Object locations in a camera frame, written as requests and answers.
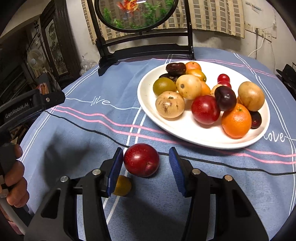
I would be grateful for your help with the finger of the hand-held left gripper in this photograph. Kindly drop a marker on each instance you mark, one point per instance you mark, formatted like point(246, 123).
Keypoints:
point(52, 98)

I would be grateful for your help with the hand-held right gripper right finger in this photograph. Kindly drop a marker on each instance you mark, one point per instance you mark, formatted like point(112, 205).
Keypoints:
point(177, 171)

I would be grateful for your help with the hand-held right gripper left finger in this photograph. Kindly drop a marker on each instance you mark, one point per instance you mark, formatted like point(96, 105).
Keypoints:
point(115, 171)

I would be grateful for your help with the brown longan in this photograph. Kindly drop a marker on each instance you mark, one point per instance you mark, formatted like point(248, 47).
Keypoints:
point(123, 185)

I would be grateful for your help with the large red plum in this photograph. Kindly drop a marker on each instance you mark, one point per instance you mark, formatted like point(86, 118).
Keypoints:
point(141, 160)

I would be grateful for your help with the white oval plate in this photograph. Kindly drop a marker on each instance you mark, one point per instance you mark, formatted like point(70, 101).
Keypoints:
point(185, 132)

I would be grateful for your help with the large tan pepino melon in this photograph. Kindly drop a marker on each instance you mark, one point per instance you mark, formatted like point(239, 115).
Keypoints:
point(170, 104)

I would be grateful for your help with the large orange tangerine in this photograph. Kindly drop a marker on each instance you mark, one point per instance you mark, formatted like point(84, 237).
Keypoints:
point(236, 120)

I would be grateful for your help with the pale yellow passion fruit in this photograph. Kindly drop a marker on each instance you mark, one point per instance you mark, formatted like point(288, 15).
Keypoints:
point(189, 87)

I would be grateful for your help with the green tangerine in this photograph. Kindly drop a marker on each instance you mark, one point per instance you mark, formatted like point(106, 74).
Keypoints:
point(164, 86)

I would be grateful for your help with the small orange citrus fruit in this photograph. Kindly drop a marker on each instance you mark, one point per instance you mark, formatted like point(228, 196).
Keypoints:
point(205, 89)

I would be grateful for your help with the dark purple plum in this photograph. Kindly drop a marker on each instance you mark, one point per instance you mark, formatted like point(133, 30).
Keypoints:
point(225, 98)

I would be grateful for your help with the small striped pepino melon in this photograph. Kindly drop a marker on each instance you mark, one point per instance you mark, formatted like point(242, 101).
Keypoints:
point(214, 90)

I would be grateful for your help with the small dark red plum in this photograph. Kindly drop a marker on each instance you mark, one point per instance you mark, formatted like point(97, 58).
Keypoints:
point(256, 119)

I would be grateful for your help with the yellow-orange citrus fruit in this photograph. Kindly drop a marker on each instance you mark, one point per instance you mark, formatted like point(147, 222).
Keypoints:
point(198, 74)

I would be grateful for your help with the large dark purple mangosteen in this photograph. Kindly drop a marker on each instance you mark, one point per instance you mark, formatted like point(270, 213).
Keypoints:
point(175, 68)

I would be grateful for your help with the golden yellow passion fruit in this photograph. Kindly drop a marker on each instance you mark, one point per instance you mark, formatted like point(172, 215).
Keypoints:
point(251, 96)

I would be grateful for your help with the person's left hand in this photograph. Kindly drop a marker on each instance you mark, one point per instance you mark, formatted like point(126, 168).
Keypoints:
point(15, 172)

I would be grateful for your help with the pink and orange clothes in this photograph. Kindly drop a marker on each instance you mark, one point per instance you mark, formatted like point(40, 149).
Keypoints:
point(44, 88)

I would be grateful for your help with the white standing fan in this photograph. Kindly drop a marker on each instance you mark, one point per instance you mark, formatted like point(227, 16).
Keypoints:
point(35, 60)

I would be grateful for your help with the blue striped tablecloth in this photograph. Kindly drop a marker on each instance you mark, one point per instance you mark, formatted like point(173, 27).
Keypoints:
point(81, 129)

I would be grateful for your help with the clear plastic bag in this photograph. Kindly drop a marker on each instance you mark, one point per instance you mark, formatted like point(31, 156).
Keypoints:
point(87, 64)

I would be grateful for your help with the dark wood framed painting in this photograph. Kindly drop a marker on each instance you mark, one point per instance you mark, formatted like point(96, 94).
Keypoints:
point(54, 46)

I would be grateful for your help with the round goldfish screen black stand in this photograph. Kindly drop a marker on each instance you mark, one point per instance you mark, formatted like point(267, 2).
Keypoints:
point(138, 16)

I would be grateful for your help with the black hat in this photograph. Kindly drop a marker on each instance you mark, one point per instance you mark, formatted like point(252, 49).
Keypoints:
point(288, 74)

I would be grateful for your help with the beige checked curtain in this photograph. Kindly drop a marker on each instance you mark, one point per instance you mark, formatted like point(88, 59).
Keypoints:
point(215, 18)

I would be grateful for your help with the white wall socket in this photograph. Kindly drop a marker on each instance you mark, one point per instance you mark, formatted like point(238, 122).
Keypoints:
point(270, 35)
point(248, 26)
point(259, 31)

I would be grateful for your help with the paper wall label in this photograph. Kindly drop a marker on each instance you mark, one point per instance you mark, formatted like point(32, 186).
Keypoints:
point(253, 6)

